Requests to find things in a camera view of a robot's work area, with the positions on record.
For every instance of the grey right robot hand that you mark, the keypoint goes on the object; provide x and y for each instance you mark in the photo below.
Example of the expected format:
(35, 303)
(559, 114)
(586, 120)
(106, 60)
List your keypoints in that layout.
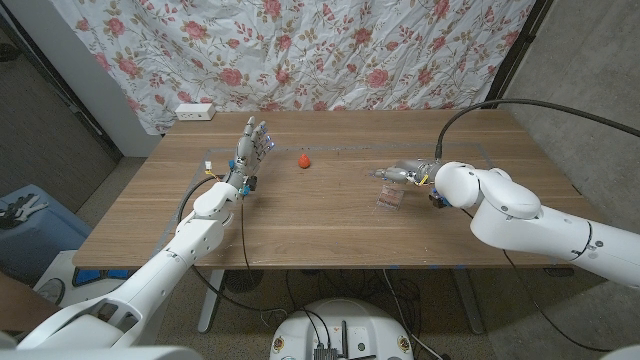
(410, 171)

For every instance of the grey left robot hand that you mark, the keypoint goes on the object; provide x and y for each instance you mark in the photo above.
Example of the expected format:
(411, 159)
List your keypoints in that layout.
(246, 155)

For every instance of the clear-lid eyeshadow palette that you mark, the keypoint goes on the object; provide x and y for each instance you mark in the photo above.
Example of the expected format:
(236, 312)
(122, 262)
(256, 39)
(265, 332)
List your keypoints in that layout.
(390, 198)

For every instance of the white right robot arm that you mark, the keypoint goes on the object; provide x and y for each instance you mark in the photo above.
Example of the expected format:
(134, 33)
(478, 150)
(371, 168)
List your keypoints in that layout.
(515, 215)

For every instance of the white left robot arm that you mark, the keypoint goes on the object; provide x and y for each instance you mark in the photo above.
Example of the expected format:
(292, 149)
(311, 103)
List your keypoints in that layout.
(165, 270)

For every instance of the red ball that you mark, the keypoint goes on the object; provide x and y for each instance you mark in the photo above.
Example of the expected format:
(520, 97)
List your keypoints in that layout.
(304, 161)

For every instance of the white power strip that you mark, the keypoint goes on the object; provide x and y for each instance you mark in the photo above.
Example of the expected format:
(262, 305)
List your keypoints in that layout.
(194, 112)

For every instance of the floral print backdrop cloth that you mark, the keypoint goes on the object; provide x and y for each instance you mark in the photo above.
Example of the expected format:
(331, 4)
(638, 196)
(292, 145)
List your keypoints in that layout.
(300, 55)

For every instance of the white table leg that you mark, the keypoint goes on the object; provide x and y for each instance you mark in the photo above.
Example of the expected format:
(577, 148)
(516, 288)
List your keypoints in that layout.
(470, 302)
(210, 300)

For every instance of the black backdrop stand pole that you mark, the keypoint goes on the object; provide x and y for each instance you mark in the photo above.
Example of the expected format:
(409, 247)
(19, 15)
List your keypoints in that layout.
(515, 50)

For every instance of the white robot torso base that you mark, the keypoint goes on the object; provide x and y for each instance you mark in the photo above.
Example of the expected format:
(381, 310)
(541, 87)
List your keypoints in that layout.
(360, 325)

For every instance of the blue plastic bin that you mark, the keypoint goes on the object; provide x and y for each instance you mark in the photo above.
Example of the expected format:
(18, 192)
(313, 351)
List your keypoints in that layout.
(45, 235)

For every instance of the white and blue floor device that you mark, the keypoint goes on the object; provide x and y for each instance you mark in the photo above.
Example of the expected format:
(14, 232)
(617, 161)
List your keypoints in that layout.
(55, 272)

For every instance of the black and white clamps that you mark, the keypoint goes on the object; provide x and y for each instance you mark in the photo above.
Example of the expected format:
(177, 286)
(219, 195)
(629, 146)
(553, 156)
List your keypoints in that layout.
(27, 206)

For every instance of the person's bare limb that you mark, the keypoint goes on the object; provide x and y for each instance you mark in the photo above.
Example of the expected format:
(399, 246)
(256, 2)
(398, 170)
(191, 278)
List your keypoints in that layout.
(20, 305)

